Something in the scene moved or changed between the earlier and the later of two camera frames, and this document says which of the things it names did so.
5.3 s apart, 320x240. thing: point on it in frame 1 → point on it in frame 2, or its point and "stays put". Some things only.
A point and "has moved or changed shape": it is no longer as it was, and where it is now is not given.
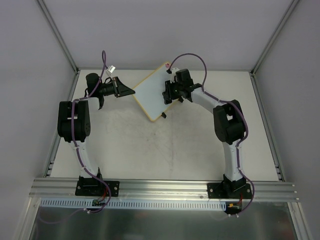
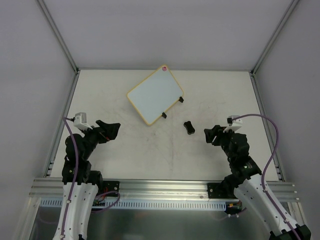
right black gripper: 169,91 → 219,136
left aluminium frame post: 58,35 stays put
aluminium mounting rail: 168,190 stays put
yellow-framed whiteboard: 149,92 has moved or changed shape
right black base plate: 220,190 stays put
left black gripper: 117,87 → 100,132
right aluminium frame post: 290,9 stays put
